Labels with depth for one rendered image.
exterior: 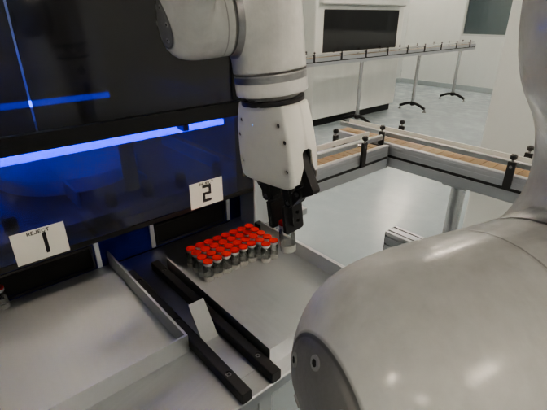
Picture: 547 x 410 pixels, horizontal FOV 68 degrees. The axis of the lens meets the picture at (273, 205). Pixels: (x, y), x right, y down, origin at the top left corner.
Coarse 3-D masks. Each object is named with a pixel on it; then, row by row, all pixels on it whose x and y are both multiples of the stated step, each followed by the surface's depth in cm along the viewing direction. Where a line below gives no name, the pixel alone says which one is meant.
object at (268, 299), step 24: (168, 264) 86; (264, 264) 90; (288, 264) 90; (312, 264) 90; (336, 264) 84; (192, 288) 79; (216, 288) 82; (240, 288) 82; (264, 288) 82; (288, 288) 82; (312, 288) 82; (240, 312) 75; (264, 312) 75; (288, 312) 75; (264, 336) 70; (288, 336) 65
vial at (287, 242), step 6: (282, 228) 54; (282, 234) 54; (288, 234) 54; (294, 234) 55; (282, 240) 55; (288, 240) 55; (294, 240) 55; (282, 246) 55; (288, 246) 55; (294, 246) 56; (288, 252) 56
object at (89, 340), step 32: (64, 288) 82; (96, 288) 82; (128, 288) 82; (0, 320) 73; (32, 320) 73; (64, 320) 73; (96, 320) 73; (128, 320) 73; (160, 320) 73; (0, 352) 66; (32, 352) 66; (64, 352) 66; (96, 352) 66; (128, 352) 66; (160, 352) 63; (0, 384) 60; (32, 384) 60; (64, 384) 60; (96, 384) 57; (128, 384) 60
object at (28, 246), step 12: (48, 228) 71; (60, 228) 72; (12, 240) 68; (24, 240) 69; (36, 240) 70; (48, 240) 71; (60, 240) 73; (24, 252) 69; (36, 252) 71; (48, 252) 72; (60, 252) 74; (24, 264) 70
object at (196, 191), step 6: (210, 180) 90; (216, 180) 92; (192, 186) 88; (198, 186) 89; (216, 186) 92; (192, 192) 88; (198, 192) 89; (204, 192) 90; (216, 192) 93; (222, 192) 94; (192, 198) 89; (198, 198) 90; (216, 198) 93; (222, 198) 94; (192, 204) 89; (198, 204) 90; (204, 204) 92
